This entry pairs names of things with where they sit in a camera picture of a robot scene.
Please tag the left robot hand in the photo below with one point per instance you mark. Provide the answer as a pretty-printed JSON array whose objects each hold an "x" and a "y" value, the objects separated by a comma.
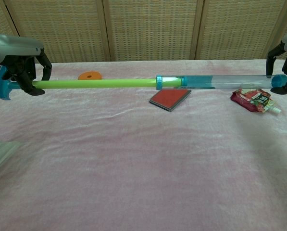
[{"x": 13, "y": 48}]

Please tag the green and blue water pump toy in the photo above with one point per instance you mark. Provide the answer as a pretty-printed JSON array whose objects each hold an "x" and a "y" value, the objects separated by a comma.
[{"x": 97, "y": 83}]

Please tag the red spouted drink pouch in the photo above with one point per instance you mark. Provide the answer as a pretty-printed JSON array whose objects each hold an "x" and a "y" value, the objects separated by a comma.
[{"x": 249, "y": 99}]

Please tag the orange disc with hole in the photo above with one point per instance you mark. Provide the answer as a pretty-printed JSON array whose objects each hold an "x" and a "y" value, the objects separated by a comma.
[{"x": 95, "y": 75}]

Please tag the red ink pad case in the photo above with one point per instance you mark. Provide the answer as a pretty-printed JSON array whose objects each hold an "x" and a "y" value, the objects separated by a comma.
[{"x": 169, "y": 98}]

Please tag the woven wooden folding screen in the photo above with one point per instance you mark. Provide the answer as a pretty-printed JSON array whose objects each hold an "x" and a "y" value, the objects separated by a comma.
[{"x": 153, "y": 29}]

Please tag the pink fuzzy tablecloth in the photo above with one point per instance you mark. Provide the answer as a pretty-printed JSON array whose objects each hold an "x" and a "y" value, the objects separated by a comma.
[{"x": 133, "y": 180}]

